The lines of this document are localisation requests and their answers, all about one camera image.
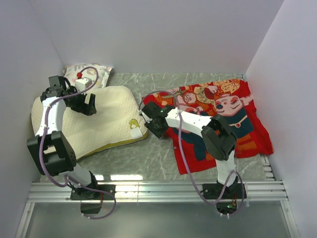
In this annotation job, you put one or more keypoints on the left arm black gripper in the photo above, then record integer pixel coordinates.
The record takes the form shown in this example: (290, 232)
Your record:
(87, 109)

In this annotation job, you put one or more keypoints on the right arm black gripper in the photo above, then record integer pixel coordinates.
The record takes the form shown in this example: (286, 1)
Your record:
(148, 125)

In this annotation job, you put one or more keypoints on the cream yellow-edged pillow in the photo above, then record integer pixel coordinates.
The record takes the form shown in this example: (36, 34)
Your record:
(117, 122)

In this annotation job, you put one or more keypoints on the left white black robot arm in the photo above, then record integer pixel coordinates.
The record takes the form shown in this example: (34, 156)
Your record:
(49, 148)

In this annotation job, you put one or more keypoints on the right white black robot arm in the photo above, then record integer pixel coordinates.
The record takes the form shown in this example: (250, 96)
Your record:
(217, 136)

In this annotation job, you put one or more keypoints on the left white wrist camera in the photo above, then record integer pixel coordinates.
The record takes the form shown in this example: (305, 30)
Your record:
(82, 83)

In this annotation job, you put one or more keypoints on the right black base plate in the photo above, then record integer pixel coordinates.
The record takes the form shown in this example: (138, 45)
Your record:
(213, 191)

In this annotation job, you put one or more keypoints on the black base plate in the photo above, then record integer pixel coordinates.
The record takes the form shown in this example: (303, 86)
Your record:
(213, 191)
(84, 194)

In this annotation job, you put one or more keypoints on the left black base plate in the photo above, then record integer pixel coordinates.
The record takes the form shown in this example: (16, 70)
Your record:
(84, 194)

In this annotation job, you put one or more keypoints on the aluminium rail frame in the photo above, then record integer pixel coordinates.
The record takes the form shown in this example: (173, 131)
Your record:
(268, 189)

